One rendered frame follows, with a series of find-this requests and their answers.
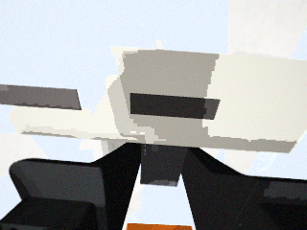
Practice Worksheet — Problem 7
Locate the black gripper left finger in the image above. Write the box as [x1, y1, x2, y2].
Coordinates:
[9, 142, 142, 230]

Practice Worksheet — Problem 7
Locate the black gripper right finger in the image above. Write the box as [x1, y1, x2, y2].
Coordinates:
[181, 147, 307, 230]

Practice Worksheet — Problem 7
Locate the black two-prong plug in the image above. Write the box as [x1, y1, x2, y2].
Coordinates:
[140, 144, 188, 188]

